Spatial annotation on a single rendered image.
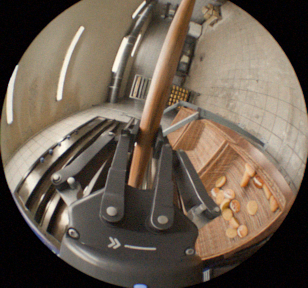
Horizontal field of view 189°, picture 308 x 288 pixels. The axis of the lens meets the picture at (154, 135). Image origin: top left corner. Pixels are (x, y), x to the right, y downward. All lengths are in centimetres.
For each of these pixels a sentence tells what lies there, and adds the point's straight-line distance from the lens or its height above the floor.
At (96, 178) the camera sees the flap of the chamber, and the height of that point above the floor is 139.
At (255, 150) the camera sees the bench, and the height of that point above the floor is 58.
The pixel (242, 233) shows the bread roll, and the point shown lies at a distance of 68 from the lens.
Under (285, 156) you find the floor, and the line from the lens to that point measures 121.
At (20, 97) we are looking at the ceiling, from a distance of 144.
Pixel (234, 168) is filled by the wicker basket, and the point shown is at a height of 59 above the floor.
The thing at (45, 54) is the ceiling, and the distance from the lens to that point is 158.
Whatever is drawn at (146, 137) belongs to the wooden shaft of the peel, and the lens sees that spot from 16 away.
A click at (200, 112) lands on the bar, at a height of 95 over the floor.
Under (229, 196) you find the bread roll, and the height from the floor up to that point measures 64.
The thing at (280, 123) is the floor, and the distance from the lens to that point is 129.
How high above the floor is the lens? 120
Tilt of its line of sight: 6 degrees down
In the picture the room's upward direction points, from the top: 76 degrees counter-clockwise
